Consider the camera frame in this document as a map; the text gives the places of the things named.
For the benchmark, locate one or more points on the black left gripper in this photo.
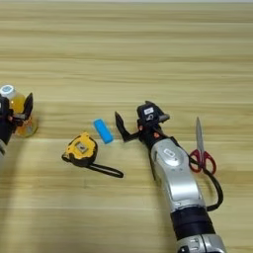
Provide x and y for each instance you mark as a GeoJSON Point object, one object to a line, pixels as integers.
{"type": "Point", "coordinates": [6, 128]}

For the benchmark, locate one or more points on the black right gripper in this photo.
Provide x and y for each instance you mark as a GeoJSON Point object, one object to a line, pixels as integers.
{"type": "Point", "coordinates": [151, 135]}

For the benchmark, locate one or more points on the orange juice bottle white cap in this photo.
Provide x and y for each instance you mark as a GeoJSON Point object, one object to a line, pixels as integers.
{"type": "Point", "coordinates": [18, 103]}

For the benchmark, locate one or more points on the yellow black tape measure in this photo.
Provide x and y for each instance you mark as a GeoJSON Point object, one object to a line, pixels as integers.
{"type": "Point", "coordinates": [80, 148]}

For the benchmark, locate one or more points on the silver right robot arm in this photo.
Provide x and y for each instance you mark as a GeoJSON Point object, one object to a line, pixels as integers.
{"type": "Point", "coordinates": [178, 178]}

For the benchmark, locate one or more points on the right gripper labelled black box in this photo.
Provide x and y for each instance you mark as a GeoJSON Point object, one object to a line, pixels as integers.
{"type": "Point", "coordinates": [149, 113]}

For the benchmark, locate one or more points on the blue rectangular block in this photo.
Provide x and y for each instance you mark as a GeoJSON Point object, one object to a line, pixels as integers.
{"type": "Point", "coordinates": [103, 131]}

